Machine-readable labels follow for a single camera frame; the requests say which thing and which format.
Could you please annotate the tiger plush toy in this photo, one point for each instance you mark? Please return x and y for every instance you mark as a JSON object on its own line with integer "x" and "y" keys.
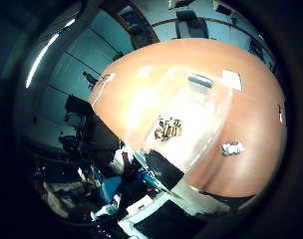
{"x": 168, "y": 128}

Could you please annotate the long ceiling light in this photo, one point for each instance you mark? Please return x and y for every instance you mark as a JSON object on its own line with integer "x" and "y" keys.
{"x": 42, "y": 56}

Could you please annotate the zebra plush toy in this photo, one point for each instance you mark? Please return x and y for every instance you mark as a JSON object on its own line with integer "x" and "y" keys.
{"x": 232, "y": 148}

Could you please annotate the clear plastic storage container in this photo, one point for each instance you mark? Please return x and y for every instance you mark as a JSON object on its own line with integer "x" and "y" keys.
{"x": 191, "y": 113}

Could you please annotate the small white black tag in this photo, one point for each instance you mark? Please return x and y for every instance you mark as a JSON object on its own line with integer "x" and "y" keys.
{"x": 281, "y": 114}

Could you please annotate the white paper sheet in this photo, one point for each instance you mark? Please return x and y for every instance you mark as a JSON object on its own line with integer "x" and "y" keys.
{"x": 232, "y": 79}

